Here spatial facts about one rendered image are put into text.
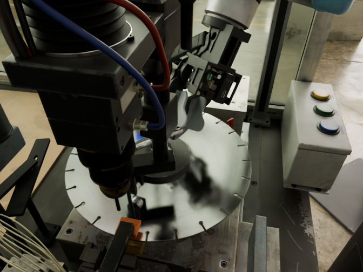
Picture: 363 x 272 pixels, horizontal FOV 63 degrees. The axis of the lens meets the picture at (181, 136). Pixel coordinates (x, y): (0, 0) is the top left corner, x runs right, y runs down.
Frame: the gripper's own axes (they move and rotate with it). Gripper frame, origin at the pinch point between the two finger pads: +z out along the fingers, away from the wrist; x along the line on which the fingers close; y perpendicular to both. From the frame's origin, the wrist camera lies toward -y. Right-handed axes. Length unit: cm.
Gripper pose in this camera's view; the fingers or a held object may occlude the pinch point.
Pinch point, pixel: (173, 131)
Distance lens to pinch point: 53.6
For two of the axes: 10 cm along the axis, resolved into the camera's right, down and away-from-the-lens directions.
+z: -3.7, 8.9, 2.7
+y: 4.3, 4.2, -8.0
